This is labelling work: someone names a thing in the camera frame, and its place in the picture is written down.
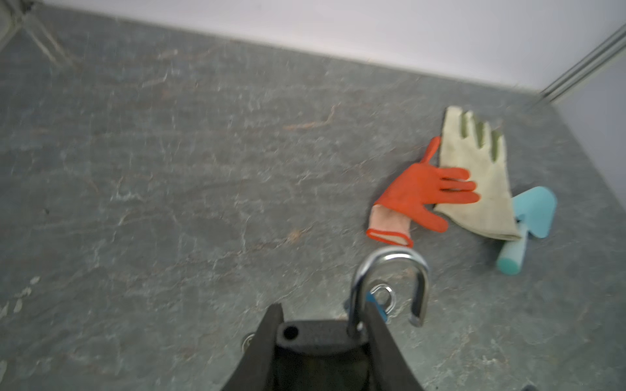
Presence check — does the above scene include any small silver key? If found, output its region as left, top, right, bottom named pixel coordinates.
left=369, top=283, right=397, bottom=316

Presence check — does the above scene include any red rubber glove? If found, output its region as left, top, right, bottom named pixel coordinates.
left=366, top=136, right=480, bottom=248

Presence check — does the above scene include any beige cloth glove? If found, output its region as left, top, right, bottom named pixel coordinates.
left=435, top=106, right=521, bottom=241

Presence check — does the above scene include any teal garden trowel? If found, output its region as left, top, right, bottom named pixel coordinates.
left=497, top=187, right=558, bottom=275

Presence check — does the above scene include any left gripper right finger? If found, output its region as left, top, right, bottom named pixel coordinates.
left=363, top=302, right=424, bottom=391

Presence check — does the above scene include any blue padlock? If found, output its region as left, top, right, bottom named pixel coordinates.
left=343, top=293, right=388, bottom=323

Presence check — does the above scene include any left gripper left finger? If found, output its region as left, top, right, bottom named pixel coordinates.
left=223, top=303, right=284, bottom=391

